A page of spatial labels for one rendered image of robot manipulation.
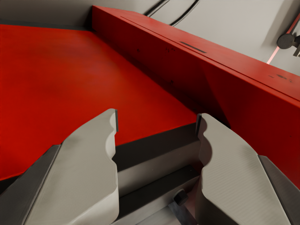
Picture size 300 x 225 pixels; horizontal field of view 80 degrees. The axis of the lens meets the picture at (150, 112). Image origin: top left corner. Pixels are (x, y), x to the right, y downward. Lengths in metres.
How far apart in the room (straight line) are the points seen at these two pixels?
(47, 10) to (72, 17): 0.11
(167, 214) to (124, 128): 0.17
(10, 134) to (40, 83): 0.16
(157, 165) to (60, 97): 0.23
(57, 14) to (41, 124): 0.77
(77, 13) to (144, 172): 0.89
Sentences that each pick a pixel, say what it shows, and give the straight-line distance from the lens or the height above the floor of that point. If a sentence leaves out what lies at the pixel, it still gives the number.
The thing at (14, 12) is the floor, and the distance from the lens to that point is 1.02.
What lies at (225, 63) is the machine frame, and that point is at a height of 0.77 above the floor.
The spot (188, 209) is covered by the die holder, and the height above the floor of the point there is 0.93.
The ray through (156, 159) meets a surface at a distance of 0.29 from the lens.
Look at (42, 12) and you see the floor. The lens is 1.03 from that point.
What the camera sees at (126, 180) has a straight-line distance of 0.28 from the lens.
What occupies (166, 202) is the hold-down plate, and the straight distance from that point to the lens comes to 0.36.
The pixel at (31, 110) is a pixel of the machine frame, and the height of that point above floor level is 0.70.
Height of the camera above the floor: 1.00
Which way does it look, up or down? 39 degrees down
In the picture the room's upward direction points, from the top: 135 degrees clockwise
